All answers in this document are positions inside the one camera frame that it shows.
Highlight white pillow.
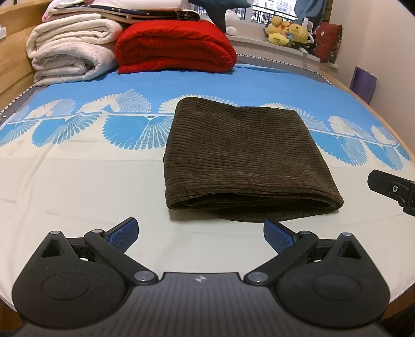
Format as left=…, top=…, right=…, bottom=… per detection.
left=50, top=0, right=191, bottom=11

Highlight dark teal shark plush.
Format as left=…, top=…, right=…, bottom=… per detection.
left=189, top=0, right=252, bottom=33

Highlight window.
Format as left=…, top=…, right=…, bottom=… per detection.
left=251, top=0, right=297, bottom=26

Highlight brown corduroy pants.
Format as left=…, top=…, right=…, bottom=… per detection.
left=163, top=96, right=344, bottom=223

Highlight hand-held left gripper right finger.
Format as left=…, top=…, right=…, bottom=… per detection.
left=243, top=219, right=364, bottom=286

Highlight white folded blanket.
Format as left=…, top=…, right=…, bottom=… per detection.
left=25, top=13, right=123, bottom=87

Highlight blue curtain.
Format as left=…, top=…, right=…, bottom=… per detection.
left=294, top=0, right=329, bottom=24

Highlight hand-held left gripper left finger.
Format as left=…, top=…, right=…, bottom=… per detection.
left=39, top=217, right=159, bottom=286

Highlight dark red cushion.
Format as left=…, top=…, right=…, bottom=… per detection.
left=313, top=22, right=343, bottom=64

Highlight yellow plush toy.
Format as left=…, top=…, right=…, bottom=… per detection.
left=271, top=16, right=291, bottom=33
left=267, top=31, right=290, bottom=46
left=287, top=23, right=310, bottom=45

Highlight wooden headboard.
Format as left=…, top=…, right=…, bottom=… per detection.
left=0, top=3, right=54, bottom=109

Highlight white window sill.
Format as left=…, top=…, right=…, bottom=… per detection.
left=227, top=32, right=340, bottom=71

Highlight blue white printed bed sheet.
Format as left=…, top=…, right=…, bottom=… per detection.
left=0, top=63, right=415, bottom=312

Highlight red folded blanket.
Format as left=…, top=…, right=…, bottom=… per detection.
left=115, top=19, right=238, bottom=75

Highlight purple paper bag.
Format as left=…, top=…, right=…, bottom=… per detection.
left=349, top=66, right=377, bottom=104

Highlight white plush toy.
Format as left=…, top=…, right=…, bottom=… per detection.
left=225, top=10, right=241, bottom=36

